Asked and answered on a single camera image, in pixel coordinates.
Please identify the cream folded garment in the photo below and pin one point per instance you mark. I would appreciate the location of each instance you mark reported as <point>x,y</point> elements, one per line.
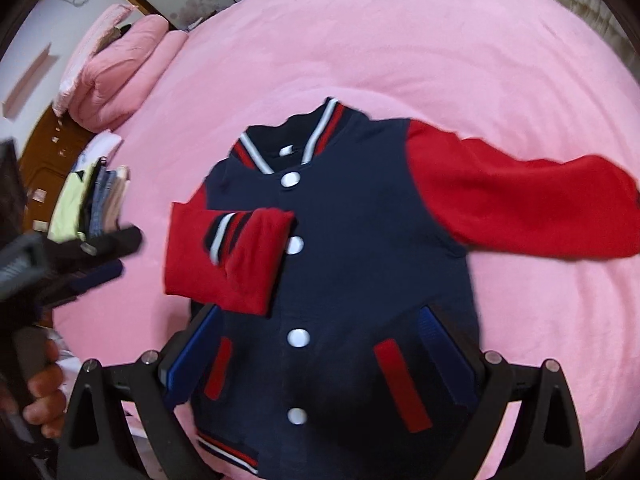
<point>113,205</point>

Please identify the pink folded quilt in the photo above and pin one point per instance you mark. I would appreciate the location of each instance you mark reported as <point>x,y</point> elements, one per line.
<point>116,81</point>

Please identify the blue folded jeans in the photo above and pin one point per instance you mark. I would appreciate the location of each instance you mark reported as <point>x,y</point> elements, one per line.
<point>104,184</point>

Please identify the pink bed blanket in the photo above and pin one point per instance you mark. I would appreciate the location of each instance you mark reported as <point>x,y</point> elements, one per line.
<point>527,76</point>

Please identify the brown wooden headboard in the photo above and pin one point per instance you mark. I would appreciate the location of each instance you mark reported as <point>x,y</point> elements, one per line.
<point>47,158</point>

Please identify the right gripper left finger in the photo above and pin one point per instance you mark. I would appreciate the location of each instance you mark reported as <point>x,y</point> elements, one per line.
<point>188,354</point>

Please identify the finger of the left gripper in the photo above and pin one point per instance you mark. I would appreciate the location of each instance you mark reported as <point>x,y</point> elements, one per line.
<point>114,245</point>
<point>95,277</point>

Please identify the yellow folded garment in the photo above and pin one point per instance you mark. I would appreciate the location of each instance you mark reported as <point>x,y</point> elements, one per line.
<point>64,224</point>

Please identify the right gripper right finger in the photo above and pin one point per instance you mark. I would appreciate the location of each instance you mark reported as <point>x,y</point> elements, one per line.
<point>454,369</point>

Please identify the pink pillow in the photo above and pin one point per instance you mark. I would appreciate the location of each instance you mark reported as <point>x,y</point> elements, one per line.
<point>87,48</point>

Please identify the person's left hand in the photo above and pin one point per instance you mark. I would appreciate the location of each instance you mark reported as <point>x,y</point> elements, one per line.
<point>48,409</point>

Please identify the white folded garment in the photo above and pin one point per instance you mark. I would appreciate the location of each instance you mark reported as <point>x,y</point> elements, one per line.
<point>103,145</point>

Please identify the navy red varsity jacket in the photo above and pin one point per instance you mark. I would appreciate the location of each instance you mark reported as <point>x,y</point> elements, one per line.
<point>321,240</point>

